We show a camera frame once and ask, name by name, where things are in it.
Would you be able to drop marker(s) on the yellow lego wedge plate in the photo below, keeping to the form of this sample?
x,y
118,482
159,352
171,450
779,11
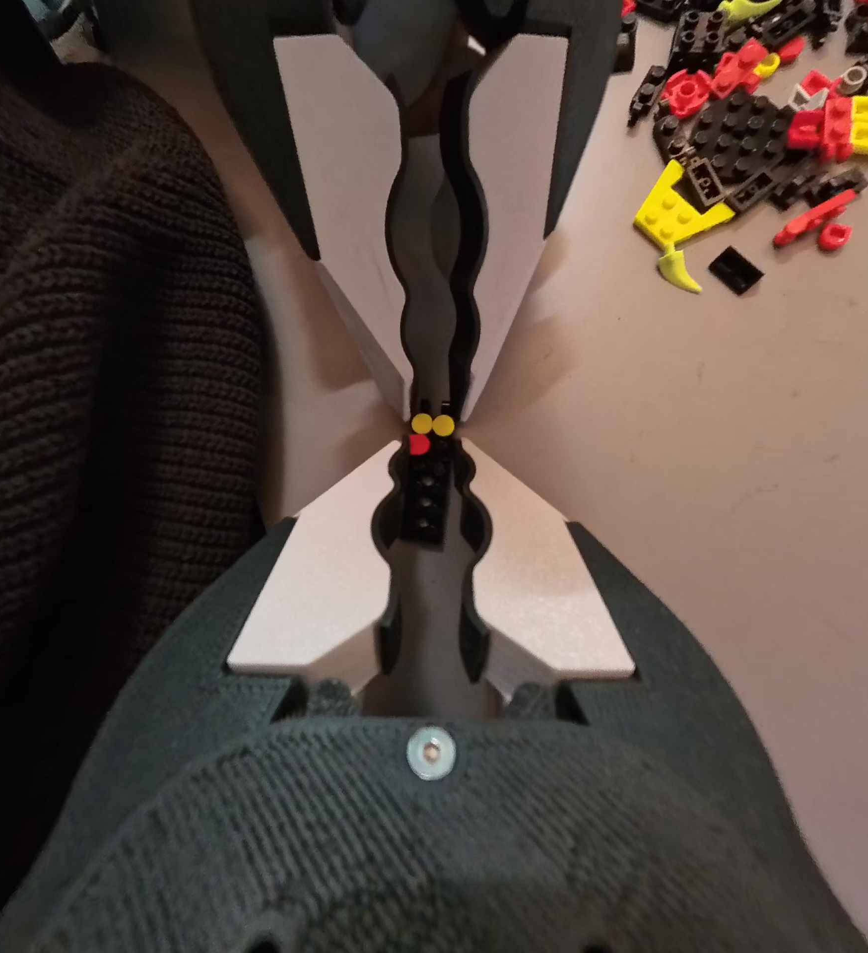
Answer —
x,y
664,208

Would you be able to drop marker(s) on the small black lego cube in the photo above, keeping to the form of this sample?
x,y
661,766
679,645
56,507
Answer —
x,y
735,269

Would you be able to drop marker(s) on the lime lego claw piece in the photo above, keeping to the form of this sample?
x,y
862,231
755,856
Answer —
x,y
676,268

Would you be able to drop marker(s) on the small black lego assembly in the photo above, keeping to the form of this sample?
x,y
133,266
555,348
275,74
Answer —
x,y
426,506

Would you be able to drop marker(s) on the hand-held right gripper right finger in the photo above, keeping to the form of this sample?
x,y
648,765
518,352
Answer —
x,y
545,603

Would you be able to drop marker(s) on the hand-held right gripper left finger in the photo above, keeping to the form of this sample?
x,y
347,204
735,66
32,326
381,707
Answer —
x,y
307,603

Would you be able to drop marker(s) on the pile of loose lego pieces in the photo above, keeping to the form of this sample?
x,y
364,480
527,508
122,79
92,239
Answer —
x,y
746,126

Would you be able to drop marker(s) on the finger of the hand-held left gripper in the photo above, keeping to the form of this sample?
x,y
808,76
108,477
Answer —
x,y
337,171
512,186

